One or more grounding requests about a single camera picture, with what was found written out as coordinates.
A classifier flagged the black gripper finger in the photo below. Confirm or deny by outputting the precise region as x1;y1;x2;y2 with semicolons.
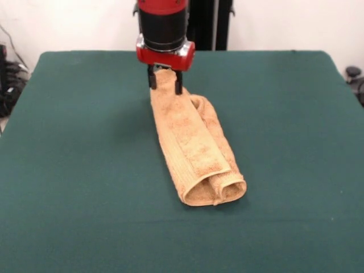
173;71;184;95
146;64;158;89

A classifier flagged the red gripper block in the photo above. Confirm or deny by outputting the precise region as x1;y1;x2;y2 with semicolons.
135;42;196;72

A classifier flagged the tan terry towel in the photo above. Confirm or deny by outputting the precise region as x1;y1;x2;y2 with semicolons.
149;70;247;207

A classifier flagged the dark green table cloth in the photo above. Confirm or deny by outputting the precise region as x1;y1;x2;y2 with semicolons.
0;50;364;273

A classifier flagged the black round chair base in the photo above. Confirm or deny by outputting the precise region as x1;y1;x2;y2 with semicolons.
345;65;364;107

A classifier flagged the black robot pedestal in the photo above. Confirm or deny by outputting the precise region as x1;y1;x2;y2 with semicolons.
132;0;235;51

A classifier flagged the black equipment pile with cables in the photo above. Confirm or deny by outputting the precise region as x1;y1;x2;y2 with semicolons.
0;42;29;118

